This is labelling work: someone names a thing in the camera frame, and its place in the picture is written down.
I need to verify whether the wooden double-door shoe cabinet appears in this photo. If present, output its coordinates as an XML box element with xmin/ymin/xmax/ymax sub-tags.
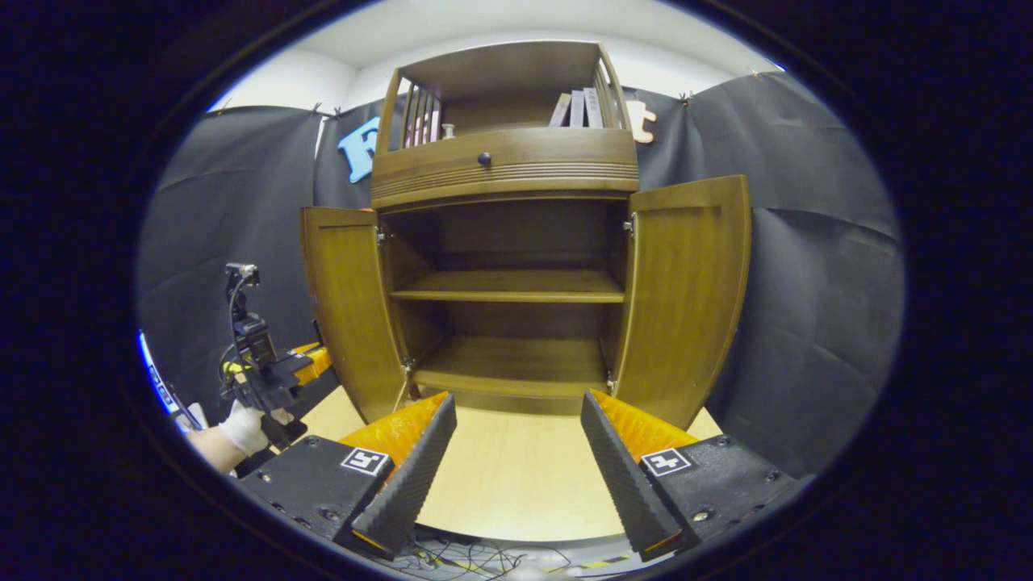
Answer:
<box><xmin>300</xmin><ymin>40</ymin><xmax>753</xmax><ymax>430</ymax></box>

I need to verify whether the black backdrop cloth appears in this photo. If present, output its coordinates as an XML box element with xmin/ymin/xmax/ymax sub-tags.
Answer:
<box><xmin>136</xmin><ymin>71</ymin><xmax>906</xmax><ymax>477</ymax></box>

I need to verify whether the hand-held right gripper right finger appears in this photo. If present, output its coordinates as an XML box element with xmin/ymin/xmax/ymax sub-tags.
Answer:
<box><xmin>579</xmin><ymin>390</ymin><xmax>816</xmax><ymax>563</ymax></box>

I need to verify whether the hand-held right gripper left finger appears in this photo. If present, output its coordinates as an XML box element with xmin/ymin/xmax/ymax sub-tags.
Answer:
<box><xmin>238</xmin><ymin>391</ymin><xmax>458</xmax><ymax>562</ymax></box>

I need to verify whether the wooden cabinet drawer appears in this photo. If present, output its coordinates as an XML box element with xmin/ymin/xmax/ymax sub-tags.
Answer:
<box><xmin>371</xmin><ymin>127</ymin><xmax>640</xmax><ymax>188</ymax></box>

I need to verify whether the blue white board edge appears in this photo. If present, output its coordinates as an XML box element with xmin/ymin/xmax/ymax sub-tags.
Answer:
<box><xmin>137</xmin><ymin>329</ymin><xmax>177</xmax><ymax>416</ymax></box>

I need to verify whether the wooden shoe cabinet door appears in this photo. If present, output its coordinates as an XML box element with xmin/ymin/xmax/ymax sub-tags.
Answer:
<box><xmin>300</xmin><ymin>207</ymin><xmax>409</xmax><ymax>425</ymax></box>
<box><xmin>612</xmin><ymin>175</ymin><xmax>753</xmax><ymax>431</ymax></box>

